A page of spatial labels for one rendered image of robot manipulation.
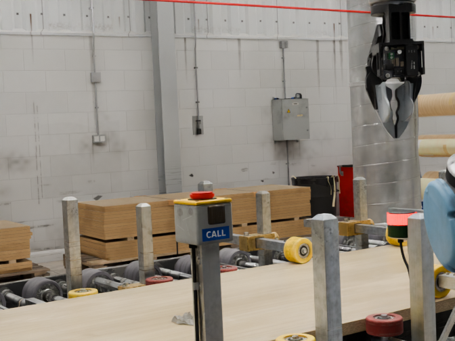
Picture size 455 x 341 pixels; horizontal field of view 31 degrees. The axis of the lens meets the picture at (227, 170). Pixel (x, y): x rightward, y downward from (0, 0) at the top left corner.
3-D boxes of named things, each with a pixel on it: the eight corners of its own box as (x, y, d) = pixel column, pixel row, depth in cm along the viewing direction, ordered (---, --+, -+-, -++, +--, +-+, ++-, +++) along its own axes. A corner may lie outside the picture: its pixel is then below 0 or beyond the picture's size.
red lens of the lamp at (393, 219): (423, 222, 165) (423, 212, 165) (403, 226, 162) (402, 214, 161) (401, 220, 170) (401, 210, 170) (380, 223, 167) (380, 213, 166)
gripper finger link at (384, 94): (382, 139, 128) (380, 80, 128) (375, 139, 134) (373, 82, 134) (402, 139, 128) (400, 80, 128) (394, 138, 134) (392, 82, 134)
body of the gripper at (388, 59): (378, 80, 126) (375, 2, 125) (367, 83, 135) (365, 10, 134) (427, 78, 126) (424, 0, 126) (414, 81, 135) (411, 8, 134)
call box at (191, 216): (234, 245, 132) (231, 197, 132) (198, 250, 128) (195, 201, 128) (210, 241, 138) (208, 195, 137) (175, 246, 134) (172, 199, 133)
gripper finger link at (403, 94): (402, 139, 128) (400, 80, 128) (394, 138, 134) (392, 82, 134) (422, 137, 128) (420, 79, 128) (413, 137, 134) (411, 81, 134)
